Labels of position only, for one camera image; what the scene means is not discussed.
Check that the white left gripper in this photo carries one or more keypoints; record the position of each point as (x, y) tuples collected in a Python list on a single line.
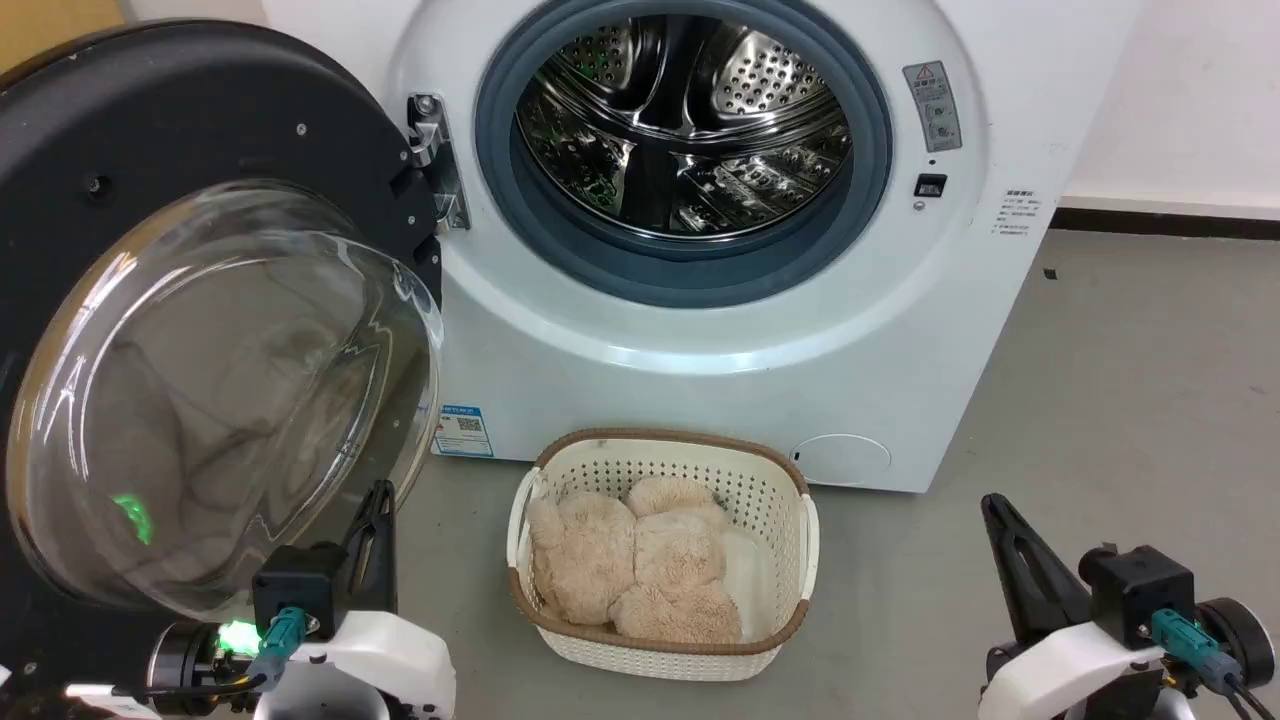
[(380, 660)]

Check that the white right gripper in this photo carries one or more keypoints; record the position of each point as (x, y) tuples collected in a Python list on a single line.
[(1060, 675)]

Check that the black round glass washer door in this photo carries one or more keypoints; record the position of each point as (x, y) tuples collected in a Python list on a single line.
[(200, 150)]

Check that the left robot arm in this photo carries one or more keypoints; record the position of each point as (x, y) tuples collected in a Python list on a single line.
[(175, 660)]

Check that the white front-load washing machine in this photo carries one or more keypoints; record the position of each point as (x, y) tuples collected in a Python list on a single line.
[(700, 400)]

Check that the black door latch socket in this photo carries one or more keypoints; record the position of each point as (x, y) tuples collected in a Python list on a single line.
[(930, 185)]

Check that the metal door hinge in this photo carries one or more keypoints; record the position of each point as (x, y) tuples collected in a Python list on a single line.
[(440, 160)]

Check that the blue QR code sticker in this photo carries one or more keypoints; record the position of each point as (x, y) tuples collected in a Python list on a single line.
[(463, 431)]

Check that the round white filter cover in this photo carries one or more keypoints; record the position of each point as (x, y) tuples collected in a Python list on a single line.
[(842, 460)]

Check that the beige plush teddy toy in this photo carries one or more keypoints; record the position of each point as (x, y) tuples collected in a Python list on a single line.
[(620, 560)]

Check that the white woven plastic laundry basket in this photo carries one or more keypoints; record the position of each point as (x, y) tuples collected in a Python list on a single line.
[(770, 490)]

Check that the grey warning label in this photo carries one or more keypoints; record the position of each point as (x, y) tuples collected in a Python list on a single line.
[(933, 105)]

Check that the stainless steel washer drum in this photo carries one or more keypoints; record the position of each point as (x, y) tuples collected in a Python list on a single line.
[(690, 120)]

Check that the yellow wooden panel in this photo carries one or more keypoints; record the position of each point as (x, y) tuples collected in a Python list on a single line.
[(55, 28)]

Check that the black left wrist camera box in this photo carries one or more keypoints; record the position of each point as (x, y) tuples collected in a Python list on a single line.
[(298, 585)]

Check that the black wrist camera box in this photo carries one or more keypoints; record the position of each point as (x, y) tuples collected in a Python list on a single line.
[(1140, 590), (298, 585)]

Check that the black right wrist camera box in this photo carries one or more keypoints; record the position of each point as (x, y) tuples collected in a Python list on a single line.
[(1140, 590)]

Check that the dark wall baseboard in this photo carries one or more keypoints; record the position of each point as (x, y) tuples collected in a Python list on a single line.
[(1170, 218)]

